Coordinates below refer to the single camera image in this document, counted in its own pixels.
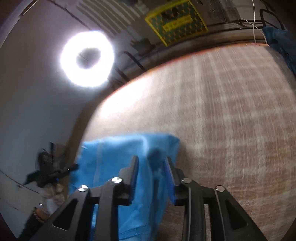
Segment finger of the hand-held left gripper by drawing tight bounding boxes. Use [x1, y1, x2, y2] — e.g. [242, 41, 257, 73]
[55, 163, 79, 178]

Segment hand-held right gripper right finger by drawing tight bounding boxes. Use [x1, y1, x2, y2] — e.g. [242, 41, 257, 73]
[164, 156, 269, 241]

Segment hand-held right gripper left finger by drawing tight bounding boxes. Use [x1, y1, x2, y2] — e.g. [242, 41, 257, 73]
[29, 156, 139, 241]

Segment light blue jacket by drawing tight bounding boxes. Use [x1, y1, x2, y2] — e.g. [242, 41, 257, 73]
[68, 132, 180, 241]

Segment black metal clothes rack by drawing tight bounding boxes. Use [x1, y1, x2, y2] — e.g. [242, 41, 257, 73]
[111, 16, 264, 81]

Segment dark blue folded clothes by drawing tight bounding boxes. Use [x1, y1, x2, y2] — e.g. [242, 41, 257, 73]
[262, 26, 296, 77]

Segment person's left hand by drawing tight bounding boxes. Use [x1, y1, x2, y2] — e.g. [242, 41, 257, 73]
[38, 184, 66, 209]

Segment beige checked blanket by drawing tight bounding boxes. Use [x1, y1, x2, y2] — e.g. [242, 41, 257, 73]
[81, 43, 296, 241]

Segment dark plant pot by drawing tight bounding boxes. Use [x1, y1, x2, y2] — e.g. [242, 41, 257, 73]
[131, 37, 154, 55]

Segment green and yellow box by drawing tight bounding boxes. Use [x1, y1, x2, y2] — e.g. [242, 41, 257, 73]
[144, 0, 208, 47]

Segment ring light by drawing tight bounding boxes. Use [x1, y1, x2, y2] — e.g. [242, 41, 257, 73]
[60, 31, 115, 88]

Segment green striped wall hanging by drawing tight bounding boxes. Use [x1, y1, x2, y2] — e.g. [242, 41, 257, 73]
[76, 0, 151, 36]

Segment white cable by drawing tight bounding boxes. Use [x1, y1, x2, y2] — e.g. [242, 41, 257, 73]
[240, 0, 270, 45]

